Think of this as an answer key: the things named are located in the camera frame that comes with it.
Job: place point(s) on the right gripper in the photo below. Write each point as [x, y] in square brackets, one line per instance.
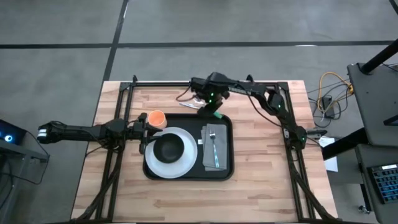
[213, 98]

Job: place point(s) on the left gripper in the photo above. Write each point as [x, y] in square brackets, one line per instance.
[136, 129]

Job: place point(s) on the orange cup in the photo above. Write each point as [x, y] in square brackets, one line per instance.
[157, 119]

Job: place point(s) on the black bowl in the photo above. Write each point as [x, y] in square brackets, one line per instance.
[168, 148]

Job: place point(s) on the grey cloth napkin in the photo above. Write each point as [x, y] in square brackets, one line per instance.
[222, 146]

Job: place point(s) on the white round plate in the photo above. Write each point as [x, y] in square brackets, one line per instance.
[183, 165]

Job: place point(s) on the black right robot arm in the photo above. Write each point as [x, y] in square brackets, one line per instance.
[248, 88]

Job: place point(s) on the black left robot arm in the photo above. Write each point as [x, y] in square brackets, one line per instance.
[77, 132]

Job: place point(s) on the black rectangular serving tray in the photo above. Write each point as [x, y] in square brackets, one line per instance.
[192, 121]

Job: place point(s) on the black power brick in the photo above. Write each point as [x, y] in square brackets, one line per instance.
[328, 105]

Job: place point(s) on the white paper sheet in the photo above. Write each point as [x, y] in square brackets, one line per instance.
[331, 161]

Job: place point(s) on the black cart with blue light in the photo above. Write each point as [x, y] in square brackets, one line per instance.
[18, 146]

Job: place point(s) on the black desk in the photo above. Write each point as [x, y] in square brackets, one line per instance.
[376, 99]

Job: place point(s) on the grey desk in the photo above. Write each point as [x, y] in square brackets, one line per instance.
[367, 193]

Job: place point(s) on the blue backlit keyboard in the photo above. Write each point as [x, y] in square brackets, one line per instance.
[387, 183]

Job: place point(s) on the black metal rig frame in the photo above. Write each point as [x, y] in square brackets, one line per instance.
[122, 102]

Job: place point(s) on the black diagonal post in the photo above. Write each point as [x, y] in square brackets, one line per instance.
[379, 56]

